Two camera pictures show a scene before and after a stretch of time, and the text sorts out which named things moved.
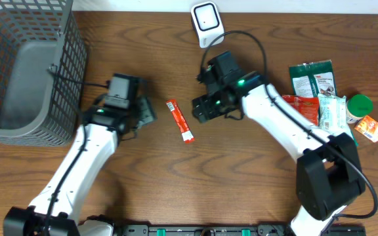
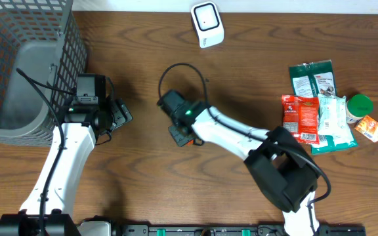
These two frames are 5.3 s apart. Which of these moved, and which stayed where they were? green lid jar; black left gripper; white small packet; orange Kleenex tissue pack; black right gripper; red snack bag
Moved: black left gripper; black right gripper
Stayed: orange Kleenex tissue pack; red snack bag; white small packet; green lid jar
